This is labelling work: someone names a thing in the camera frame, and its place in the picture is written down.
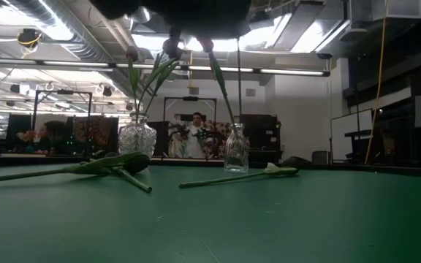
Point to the long ceiling light strip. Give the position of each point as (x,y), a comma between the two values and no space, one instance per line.
(287,72)

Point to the black aluminium rig frame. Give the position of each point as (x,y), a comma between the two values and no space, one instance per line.
(49,160)

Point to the black station frame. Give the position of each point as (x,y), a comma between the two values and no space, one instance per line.
(64,92)
(190,98)

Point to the patterned fabric panel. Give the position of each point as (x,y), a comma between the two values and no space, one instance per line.
(99,133)

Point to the black monitor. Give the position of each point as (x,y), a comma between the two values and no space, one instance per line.
(18,129)

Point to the green table mat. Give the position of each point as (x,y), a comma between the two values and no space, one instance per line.
(210,226)

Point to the grey bin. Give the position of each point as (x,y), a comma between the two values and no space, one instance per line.
(320,157)

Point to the corrugated silver air duct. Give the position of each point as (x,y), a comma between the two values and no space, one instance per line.
(75,34)

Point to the narrow glass bottle vase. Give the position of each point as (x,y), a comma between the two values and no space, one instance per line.
(236,153)

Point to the wide cut-glass vase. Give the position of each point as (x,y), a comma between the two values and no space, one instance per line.
(137,139)

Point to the white board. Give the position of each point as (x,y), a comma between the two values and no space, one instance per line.
(351,135)

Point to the dark maroon artificial tulip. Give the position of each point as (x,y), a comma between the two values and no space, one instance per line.
(132,53)
(169,44)
(177,55)

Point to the person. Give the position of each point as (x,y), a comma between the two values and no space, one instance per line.
(196,139)
(53,135)

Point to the black cabinet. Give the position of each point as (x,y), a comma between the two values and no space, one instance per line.
(267,135)

